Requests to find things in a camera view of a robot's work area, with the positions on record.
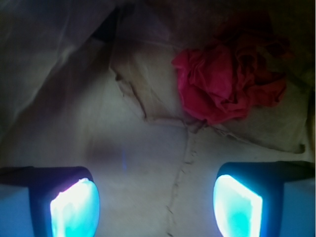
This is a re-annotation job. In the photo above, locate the brown paper bag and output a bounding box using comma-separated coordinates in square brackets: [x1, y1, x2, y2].
[0, 0, 316, 237]

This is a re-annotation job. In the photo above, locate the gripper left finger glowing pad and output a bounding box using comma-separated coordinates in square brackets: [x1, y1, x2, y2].
[0, 166, 100, 237]

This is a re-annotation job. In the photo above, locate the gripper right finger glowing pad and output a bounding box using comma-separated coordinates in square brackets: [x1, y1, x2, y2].
[213, 161, 316, 237]

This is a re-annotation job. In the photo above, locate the red paper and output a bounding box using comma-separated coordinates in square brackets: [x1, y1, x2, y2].
[172, 34, 290, 124]

